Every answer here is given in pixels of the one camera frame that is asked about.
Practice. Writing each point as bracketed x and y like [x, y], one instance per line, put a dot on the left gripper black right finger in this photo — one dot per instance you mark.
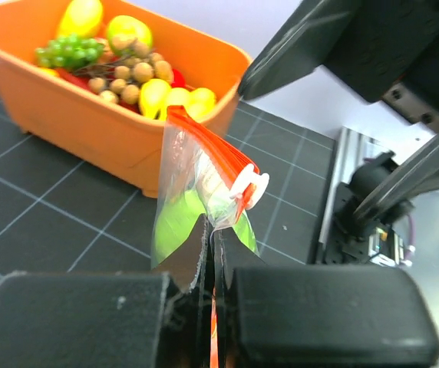
[354, 315]

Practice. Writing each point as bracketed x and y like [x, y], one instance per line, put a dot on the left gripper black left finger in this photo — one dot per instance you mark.
[148, 319]

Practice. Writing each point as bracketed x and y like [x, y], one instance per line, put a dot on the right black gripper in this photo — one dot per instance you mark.
[384, 51]

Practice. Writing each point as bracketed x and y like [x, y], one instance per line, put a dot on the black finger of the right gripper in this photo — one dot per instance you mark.
[421, 165]

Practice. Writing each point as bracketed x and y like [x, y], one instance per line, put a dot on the green apple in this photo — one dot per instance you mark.
[176, 219]
[127, 26]

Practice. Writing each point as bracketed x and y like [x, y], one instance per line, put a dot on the clear bag orange zipper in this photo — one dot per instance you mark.
[193, 157]

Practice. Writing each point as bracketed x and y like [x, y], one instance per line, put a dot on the brown longan cluster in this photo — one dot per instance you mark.
[125, 67]

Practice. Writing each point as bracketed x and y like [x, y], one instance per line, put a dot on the black grid mat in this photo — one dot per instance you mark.
[60, 213]

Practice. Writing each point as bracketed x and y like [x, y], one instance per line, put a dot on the yellow mango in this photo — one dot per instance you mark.
[81, 17]

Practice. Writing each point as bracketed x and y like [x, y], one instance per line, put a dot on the green grapes bunch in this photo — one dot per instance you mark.
[70, 52]

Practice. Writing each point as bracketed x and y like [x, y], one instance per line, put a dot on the orange plastic basket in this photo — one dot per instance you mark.
[109, 136]

